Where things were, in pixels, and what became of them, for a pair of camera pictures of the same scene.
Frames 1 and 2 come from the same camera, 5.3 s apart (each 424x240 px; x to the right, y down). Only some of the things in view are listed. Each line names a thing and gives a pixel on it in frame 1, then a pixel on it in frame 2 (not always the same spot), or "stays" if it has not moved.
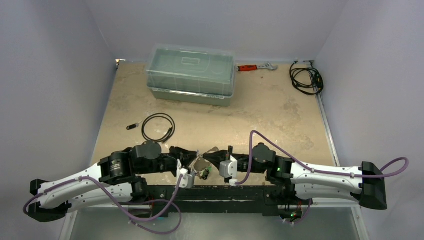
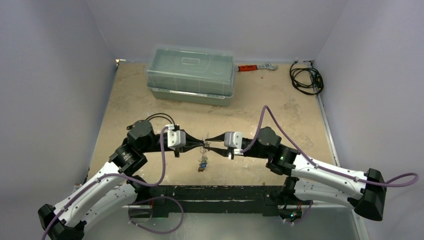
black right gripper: x=228 y=157 → x=228 y=149
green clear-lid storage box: x=184 y=74 stays
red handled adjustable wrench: x=269 y=66 stays
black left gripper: x=185 y=155 → x=191 y=142
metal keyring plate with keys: x=201 y=165 → x=203 y=162
